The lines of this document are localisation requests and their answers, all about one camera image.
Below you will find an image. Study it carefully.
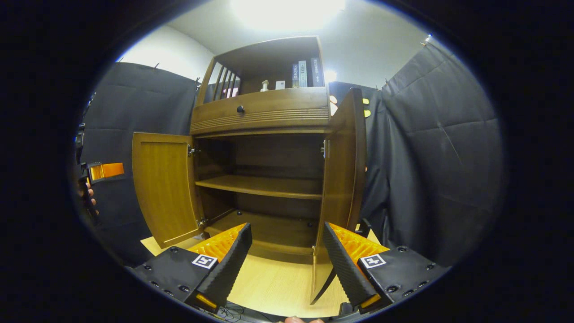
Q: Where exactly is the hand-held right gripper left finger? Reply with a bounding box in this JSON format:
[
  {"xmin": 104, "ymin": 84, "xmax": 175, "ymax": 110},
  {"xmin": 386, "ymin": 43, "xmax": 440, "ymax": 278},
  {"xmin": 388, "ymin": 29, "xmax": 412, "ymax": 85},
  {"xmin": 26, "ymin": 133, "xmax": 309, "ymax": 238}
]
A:
[{"xmin": 130, "ymin": 223, "xmax": 253, "ymax": 314}]

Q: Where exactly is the wooden inner shelf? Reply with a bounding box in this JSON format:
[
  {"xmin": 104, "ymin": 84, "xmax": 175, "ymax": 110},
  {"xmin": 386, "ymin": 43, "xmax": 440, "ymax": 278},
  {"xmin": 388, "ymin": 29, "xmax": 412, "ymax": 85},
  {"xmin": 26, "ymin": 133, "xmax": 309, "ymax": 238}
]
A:
[{"xmin": 196, "ymin": 175, "xmax": 323, "ymax": 200}]

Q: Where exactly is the wooden shoe cabinet door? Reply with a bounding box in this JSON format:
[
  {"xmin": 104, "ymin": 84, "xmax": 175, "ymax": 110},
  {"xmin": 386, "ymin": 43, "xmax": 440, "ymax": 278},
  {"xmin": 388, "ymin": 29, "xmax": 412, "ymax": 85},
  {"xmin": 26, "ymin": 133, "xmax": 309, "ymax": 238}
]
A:
[
  {"xmin": 309, "ymin": 87, "xmax": 368, "ymax": 306},
  {"xmin": 131, "ymin": 131, "xmax": 204, "ymax": 249}
]

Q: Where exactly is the wooden drawer front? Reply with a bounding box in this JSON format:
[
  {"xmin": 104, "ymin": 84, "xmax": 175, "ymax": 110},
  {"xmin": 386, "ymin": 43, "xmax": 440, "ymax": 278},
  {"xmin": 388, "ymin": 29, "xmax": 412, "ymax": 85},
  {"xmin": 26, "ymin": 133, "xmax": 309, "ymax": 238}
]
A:
[{"xmin": 190, "ymin": 87, "xmax": 331, "ymax": 135}]

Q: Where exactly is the large ceiling light panel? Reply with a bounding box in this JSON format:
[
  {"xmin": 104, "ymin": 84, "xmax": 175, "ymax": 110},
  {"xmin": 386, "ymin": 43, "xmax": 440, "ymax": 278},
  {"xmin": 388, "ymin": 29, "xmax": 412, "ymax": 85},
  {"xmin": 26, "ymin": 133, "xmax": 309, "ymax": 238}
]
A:
[{"xmin": 231, "ymin": 0, "xmax": 346, "ymax": 32}]

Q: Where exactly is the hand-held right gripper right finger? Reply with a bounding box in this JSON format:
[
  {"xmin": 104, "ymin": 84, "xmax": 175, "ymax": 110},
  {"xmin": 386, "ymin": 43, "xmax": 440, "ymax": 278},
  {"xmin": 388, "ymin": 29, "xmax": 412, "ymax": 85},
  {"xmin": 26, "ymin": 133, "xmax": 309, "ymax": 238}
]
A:
[{"xmin": 322, "ymin": 222, "xmax": 451, "ymax": 314}]

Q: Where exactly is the black backdrop cloth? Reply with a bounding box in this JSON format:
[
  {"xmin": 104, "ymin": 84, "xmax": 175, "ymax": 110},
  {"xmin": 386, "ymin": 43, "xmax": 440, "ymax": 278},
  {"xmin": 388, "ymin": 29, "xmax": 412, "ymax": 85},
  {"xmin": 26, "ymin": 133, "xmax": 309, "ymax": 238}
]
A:
[{"xmin": 81, "ymin": 38, "xmax": 505, "ymax": 267}]

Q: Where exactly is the wooden double-door shoe cabinet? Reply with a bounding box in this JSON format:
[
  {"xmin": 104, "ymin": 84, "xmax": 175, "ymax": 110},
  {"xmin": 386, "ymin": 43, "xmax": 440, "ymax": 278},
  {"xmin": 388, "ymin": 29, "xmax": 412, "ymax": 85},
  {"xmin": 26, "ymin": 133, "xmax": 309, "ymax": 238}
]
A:
[{"xmin": 131, "ymin": 36, "xmax": 373, "ymax": 306}]

